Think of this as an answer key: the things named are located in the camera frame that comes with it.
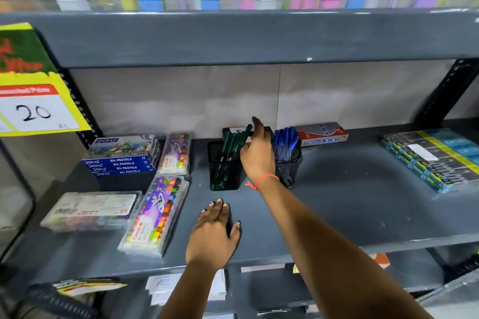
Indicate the person's right hand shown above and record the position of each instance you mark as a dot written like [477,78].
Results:
[260,160]

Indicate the person's left hand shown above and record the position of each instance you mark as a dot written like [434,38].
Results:
[209,240]

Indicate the person's left middle finger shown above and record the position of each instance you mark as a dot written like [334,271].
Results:
[219,207]

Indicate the person's left little finger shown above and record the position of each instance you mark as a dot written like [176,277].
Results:
[204,217]

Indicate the person's right thumb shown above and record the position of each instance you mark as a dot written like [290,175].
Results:
[246,151]

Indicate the person's left thumb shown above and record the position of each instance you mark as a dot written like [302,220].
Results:
[236,231]

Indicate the person's left forearm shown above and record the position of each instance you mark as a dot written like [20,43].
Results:
[191,292]

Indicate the person's right forearm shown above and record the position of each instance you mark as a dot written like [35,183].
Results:
[318,247]

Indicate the bunch of green pens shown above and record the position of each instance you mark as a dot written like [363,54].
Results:
[229,146]

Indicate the black cardboard box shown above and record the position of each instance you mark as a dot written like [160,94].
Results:
[234,130]

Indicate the black square mesh pen holder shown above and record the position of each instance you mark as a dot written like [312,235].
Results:
[217,171]

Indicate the orange thread wristband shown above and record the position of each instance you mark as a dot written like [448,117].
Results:
[267,179]

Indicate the bunch of blue pens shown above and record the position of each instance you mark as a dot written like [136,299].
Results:
[286,141]

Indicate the black round mesh pen holder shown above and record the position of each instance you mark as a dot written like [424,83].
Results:
[288,171]

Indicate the large clear oil pastel case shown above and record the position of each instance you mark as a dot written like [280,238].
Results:
[157,214]

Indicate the small clear oil pastel case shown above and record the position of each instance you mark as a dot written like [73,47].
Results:
[175,154]

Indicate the red and grey pen box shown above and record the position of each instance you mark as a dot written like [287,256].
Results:
[322,133]

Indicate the white paper pads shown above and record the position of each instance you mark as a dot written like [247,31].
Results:
[161,285]

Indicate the blue oil pastel box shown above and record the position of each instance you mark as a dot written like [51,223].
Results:
[125,172]
[121,168]
[121,146]
[119,163]

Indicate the clear white-label crayon case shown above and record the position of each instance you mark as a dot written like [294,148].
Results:
[93,208]

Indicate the grey metal shelf rack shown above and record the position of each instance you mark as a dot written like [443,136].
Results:
[224,38]

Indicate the yellow and black packet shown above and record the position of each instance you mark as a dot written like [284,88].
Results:
[88,286]

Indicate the orange and white booklet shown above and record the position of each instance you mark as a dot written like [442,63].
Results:
[381,259]

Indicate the stack of pencil packets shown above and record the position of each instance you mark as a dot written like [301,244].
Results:
[434,158]

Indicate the yellow price sign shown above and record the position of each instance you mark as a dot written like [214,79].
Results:
[35,105]

